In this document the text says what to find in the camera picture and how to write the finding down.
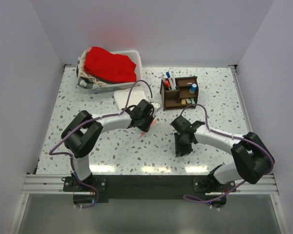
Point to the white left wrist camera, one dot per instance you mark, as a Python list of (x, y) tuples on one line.
[(157, 106)]

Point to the green capped white marker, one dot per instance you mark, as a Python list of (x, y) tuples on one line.
[(173, 80)]

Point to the red clear pen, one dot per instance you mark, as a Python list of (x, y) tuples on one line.
[(164, 80)]

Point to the brown wooden desk organizer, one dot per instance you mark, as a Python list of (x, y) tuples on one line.
[(171, 99)]

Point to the beige cloth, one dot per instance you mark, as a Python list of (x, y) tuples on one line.
[(83, 71)]

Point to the red cloth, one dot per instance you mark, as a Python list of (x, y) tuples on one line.
[(112, 68)]

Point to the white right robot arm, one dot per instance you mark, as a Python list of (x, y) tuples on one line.
[(251, 158)]

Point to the orange pink pen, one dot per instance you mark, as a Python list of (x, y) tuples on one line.
[(143, 133)]

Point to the blue capped white marker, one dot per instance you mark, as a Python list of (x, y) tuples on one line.
[(169, 81)]

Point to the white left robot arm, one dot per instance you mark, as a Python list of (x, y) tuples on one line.
[(81, 134)]

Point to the white plastic basket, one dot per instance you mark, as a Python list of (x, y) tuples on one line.
[(135, 57)]

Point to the plaid black white cloth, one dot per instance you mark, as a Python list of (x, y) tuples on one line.
[(86, 83)]

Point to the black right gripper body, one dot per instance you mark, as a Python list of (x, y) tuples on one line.
[(179, 141)]

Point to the folded white towel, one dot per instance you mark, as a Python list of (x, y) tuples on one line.
[(137, 94)]

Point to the blue cylindrical stamp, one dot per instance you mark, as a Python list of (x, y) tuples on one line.
[(193, 88)]

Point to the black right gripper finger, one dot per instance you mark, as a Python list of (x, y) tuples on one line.
[(186, 152), (178, 154)]

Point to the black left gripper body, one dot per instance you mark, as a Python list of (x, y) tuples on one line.
[(146, 122)]

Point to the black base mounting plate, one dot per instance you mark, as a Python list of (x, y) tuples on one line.
[(143, 187)]

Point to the black orange highlighter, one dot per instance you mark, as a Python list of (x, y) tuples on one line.
[(167, 85)]

